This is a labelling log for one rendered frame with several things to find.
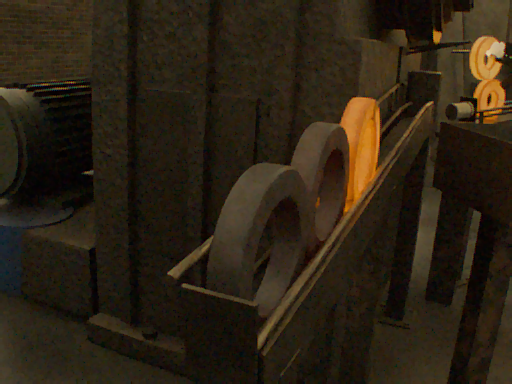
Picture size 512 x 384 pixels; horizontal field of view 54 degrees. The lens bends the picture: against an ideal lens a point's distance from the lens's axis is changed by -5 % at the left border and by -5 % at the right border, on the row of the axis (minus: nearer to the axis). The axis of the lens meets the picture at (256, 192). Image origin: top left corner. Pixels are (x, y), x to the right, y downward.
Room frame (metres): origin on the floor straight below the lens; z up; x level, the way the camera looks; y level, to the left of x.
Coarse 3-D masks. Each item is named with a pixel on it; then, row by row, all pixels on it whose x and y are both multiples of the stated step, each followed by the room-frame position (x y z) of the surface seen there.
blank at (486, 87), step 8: (488, 80) 1.88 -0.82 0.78; (496, 80) 1.89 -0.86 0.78; (480, 88) 1.87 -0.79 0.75; (488, 88) 1.87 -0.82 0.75; (496, 88) 1.90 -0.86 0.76; (480, 96) 1.85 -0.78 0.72; (496, 96) 1.91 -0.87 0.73; (504, 96) 1.93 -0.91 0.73; (480, 104) 1.85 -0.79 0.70; (496, 104) 1.91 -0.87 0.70; (488, 112) 1.88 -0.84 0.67; (496, 112) 1.91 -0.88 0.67; (488, 120) 1.89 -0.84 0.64
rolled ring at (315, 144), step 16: (320, 128) 0.65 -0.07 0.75; (336, 128) 0.66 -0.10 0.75; (304, 144) 0.62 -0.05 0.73; (320, 144) 0.61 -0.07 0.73; (336, 144) 0.66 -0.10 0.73; (304, 160) 0.60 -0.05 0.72; (320, 160) 0.61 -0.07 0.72; (336, 160) 0.71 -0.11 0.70; (304, 176) 0.59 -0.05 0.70; (320, 176) 0.61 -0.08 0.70; (336, 176) 0.72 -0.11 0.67; (336, 192) 0.72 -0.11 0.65; (320, 208) 0.72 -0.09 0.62; (336, 208) 0.71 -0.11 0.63; (320, 224) 0.70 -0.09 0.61; (336, 224) 0.70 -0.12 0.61; (320, 240) 0.64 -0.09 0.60
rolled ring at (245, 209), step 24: (264, 168) 0.49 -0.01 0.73; (288, 168) 0.50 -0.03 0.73; (240, 192) 0.45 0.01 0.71; (264, 192) 0.45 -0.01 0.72; (288, 192) 0.51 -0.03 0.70; (240, 216) 0.43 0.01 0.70; (264, 216) 0.45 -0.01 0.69; (288, 216) 0.55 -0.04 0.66; (216, 240) 0.43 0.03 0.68; (240, 240) 0.42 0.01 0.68; (288, 240) 0.55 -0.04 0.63; (216, 264) 0.42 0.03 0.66; (240, 264) 0.41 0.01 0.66; (288, 264) 0.54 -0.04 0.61; (216, 288) 0.42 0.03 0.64; (240, 288) 0.41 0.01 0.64; (264, 288) 0.53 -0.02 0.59; (288, 288) 0.53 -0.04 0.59; (264, 312) 0.49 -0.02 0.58
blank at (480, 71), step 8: (480, 40) 1.86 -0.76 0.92; (488, 40) 1.86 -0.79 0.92; (496, 40) 1.89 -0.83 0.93; (472, 48) 1.86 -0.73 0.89; (480, 48) 1.84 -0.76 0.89; (488, 48) 1.86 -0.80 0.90; (472, 56) 1.85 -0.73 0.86; (480, 56) 1.84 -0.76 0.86; (472, 64) 1.85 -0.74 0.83; (480, 64) 1.84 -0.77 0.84; (488, 64) 1.90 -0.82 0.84; (496, 64) 1.89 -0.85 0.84; (472, 72) 1.86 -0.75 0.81; (480, 72) 1.85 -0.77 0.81; (488, 72) 1.87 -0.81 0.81; (496, 72) 1.90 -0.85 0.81
